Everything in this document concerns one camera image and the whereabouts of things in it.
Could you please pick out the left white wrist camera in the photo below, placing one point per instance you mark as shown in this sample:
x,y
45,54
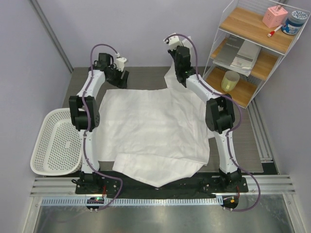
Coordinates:
x,y
120,63

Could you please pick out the pale yellow cup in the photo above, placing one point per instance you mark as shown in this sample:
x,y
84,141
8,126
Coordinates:
x,y
230,80

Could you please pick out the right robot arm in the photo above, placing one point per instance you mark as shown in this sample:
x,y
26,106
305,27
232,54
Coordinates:
x,y
219,116

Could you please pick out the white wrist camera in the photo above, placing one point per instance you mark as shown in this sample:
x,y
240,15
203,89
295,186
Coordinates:
x,y
173,42
120,63

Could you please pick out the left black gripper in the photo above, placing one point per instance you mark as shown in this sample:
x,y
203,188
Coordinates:
x,y
121,83

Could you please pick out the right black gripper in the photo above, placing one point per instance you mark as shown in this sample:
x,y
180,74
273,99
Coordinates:
x,y
171,52

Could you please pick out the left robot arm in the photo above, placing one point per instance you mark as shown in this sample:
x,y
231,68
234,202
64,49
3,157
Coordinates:
x,y
85,116

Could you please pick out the grey wall corner strip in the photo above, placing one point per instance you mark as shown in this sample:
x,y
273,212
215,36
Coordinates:
x,y
50,32

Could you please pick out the pink cube power adapter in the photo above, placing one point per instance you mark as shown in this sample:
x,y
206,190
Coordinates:
x,y
274,16

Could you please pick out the light grey booklet stack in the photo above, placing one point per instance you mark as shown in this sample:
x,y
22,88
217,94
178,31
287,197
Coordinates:
x,y
246,58

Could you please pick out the blue lidded jar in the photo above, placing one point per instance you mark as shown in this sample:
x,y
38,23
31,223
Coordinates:
x,y
294,22

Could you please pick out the white long sleeve shirt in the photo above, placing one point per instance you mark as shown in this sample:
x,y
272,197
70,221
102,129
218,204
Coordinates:
x,y
154,136

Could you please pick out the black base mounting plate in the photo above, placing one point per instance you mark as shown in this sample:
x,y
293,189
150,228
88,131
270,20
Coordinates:
x,y
200,185

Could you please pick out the red white marker pen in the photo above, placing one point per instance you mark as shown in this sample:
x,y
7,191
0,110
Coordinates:
x,y
274,31

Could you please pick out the white wire wooden shelf rack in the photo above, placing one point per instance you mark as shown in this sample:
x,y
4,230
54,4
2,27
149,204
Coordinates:
x,y
252,39

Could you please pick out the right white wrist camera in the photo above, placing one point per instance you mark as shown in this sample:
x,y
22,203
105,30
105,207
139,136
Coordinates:
x,y
173,42

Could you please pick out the white perforated plastic basket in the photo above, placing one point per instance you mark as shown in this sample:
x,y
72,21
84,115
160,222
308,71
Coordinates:
x,y
57,150

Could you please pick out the slotted grey cable duct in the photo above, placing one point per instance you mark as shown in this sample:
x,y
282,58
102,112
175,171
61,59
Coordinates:
x,y
97,201

